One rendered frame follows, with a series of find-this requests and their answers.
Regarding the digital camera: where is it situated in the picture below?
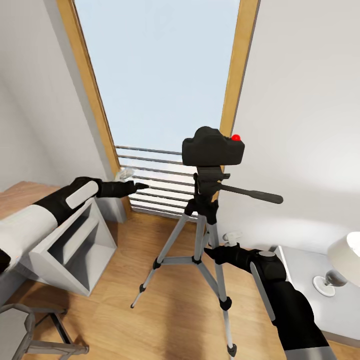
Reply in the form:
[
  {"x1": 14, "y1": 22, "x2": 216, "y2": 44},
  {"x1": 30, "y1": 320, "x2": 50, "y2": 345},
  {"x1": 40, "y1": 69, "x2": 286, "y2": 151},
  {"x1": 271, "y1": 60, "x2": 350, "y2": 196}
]
[{"x1": 181, "y1": 126, "x2": 245, "y2": 166}]

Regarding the camera tripod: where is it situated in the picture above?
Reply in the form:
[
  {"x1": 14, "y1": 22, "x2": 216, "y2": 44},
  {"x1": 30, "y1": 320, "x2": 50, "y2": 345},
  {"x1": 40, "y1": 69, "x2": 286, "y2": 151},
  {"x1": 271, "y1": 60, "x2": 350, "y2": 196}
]
[{"x1": 130, "y1": 165, "x2": 284, "y2": 360}]

